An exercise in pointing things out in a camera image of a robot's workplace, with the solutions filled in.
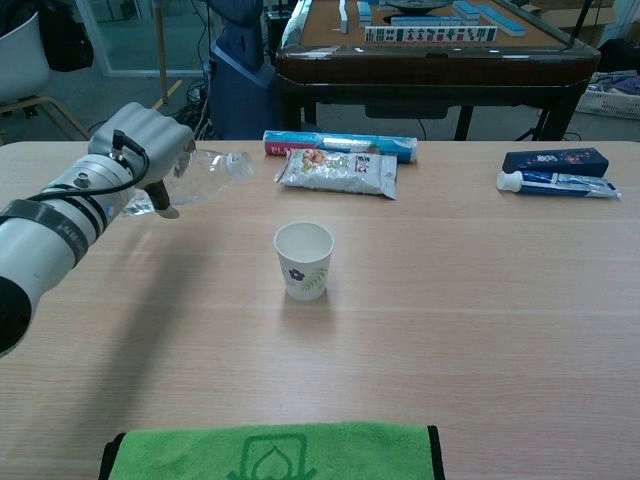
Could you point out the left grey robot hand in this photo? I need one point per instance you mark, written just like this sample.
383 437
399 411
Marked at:
150 140

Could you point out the transparent plastic water bottle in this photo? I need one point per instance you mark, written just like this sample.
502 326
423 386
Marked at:
210 172

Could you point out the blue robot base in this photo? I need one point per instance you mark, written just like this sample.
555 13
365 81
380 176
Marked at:
240 95

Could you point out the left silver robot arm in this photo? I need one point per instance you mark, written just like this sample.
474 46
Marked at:
45 240

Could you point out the small white paper cup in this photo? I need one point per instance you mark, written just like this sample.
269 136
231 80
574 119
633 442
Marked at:
305 272

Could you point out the white power strip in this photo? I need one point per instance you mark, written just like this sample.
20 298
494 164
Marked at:
196 97

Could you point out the black bag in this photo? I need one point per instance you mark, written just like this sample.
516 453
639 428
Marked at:
65 40

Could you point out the chair with wooden legs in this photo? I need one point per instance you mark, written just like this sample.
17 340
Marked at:
22 65

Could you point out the white snack bag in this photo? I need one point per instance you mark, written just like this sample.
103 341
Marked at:
340 175

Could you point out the blue plastic wrap box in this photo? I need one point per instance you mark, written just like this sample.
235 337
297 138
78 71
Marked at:
350 142

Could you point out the brown mahjong table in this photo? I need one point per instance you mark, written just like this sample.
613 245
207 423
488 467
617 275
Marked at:
435 70

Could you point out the row of face-up mahjong tiles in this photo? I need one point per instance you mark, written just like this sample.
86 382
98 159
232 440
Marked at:
430 34

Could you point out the green microfiber cloth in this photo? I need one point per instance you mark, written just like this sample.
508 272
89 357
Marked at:
275 455

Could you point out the long blue mahjong tile row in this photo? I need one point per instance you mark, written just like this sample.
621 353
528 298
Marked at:
502 22

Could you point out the dark blue toothpaste box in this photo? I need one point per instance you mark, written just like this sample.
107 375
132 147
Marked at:
555 162

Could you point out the blue white toothpaste tube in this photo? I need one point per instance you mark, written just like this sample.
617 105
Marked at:
555 184

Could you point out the white plastic basket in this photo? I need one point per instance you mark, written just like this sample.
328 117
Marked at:
610 105

